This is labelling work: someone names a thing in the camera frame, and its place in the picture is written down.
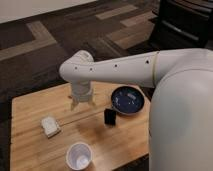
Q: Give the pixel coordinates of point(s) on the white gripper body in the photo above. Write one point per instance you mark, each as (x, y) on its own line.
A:
(82, 91)

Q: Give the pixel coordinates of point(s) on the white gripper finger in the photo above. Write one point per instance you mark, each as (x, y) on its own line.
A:
(92, 104)
(73, 105)

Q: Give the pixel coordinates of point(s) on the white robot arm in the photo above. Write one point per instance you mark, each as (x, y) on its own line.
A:
(181, 110)

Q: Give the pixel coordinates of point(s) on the small black box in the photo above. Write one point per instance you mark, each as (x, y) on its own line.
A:
(109, 117)

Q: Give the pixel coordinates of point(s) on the dark blue bowl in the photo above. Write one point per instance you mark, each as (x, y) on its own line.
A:
(127, 100)

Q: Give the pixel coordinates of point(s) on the wooden table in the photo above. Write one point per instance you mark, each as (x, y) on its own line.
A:
(112, 147)

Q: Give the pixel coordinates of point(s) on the white paper cup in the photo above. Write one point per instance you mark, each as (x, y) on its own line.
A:
(78, 156)

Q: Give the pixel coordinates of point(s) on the black cabinet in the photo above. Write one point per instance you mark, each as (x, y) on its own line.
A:
(182, 24)

